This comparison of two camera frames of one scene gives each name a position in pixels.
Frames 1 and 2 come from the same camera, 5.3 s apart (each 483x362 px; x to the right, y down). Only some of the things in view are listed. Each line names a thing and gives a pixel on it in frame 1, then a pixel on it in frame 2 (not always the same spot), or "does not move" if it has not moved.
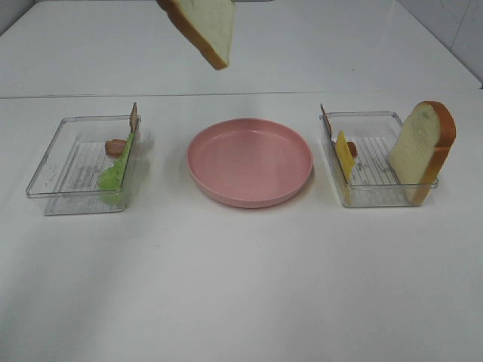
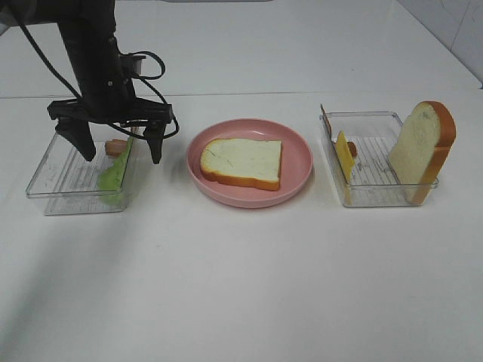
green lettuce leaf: x=109 y=185 does not move
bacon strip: x=115 y=147 does not move
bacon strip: x=351 y=145 does not move
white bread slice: x=207 y=25 → x=243 y=162
